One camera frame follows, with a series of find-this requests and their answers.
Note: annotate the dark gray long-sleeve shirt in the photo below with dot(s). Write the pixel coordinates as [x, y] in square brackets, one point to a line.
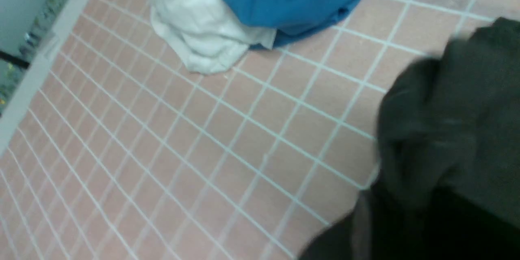
[448, 144]

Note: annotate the crumpled blue garment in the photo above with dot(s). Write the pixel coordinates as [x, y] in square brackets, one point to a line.
[293, 20]

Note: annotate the crumpled white garment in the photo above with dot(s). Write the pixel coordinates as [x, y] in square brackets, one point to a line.
[206, 34]

